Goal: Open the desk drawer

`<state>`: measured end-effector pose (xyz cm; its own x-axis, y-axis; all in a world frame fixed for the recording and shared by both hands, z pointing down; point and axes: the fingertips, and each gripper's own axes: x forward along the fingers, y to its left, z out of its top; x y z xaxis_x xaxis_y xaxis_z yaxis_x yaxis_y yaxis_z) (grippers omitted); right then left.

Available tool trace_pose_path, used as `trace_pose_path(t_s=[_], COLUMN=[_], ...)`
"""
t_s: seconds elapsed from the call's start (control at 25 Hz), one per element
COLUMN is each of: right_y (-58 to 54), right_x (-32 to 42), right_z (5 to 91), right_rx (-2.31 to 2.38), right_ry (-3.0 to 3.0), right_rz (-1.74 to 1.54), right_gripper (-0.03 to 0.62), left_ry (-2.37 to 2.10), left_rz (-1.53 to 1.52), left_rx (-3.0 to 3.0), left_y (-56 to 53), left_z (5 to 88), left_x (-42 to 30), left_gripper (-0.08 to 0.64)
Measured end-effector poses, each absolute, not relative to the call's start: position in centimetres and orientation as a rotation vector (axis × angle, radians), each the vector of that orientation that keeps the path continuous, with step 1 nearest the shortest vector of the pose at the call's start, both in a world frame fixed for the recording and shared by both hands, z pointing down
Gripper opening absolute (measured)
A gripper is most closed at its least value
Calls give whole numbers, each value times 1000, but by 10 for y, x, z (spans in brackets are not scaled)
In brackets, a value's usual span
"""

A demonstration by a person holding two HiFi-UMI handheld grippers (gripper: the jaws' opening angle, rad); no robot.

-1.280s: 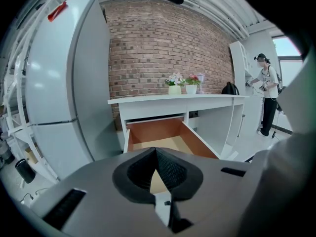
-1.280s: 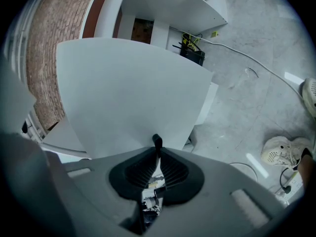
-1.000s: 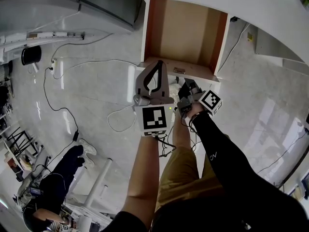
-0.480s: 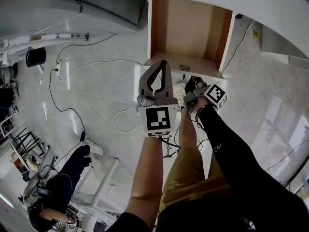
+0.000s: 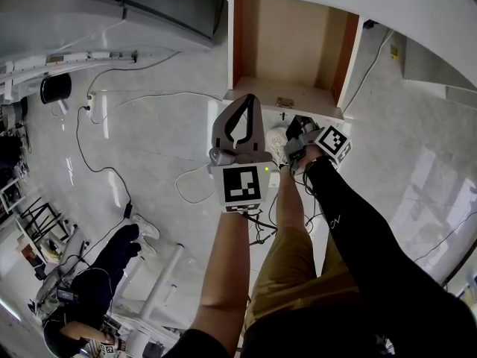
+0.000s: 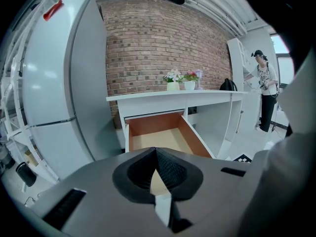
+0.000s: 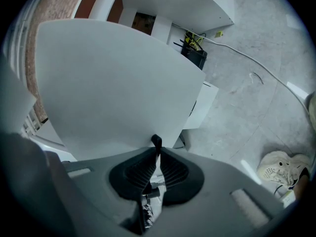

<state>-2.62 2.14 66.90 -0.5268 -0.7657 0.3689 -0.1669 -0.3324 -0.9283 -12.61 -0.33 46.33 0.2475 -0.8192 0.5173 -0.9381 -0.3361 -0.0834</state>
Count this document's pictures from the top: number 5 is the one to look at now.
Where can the large grey cabinet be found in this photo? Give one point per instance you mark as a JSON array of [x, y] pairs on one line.
[[93, 9]]

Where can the metal drawer lock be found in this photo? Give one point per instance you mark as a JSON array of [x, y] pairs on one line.
[[285, 102]]

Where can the person's left forearm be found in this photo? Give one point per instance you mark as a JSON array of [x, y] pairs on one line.
[[227, 259]]

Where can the white metal rail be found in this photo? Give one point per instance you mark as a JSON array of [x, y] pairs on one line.
[[74, 59]]

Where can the person's right forearm black sleeve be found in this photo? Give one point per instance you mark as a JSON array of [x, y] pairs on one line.
[[365, 244]]

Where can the black round bin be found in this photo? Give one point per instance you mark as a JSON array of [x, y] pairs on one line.
[[56, 88]]

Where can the wooden desk drawer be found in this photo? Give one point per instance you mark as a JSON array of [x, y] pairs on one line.
[[290, 43]]

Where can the person's leg khaki shorts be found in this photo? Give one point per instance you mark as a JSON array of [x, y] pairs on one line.
[[290, 267]]

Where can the white table leg frame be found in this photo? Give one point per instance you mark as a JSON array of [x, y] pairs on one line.
[[164, 274]]

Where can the person's black shirt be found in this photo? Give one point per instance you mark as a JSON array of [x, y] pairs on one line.
[[316, 338]]

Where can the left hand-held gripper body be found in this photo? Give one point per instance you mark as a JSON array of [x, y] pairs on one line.
[[241, 185]]

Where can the small drawer key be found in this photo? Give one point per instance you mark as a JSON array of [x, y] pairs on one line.
[[284, 116]]

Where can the black metal frame rack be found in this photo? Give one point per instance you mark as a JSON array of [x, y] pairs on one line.
[[39, 220]]

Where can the person's white shoe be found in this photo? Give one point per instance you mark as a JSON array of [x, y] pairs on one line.
[[276, 140], [146, 226]]

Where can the white side cabinet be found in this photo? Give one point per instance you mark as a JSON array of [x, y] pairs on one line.
[[428, 62]]

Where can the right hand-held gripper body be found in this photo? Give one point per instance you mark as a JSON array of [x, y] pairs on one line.
[[331, 142]]

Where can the white power strip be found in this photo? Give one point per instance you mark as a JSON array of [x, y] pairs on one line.
[[91, 103]]

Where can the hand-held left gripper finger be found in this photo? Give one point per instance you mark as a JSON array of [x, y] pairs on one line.
[[258, 129], [221, 125]]

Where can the white desk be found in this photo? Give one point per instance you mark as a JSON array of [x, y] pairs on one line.
[[410, 6]]

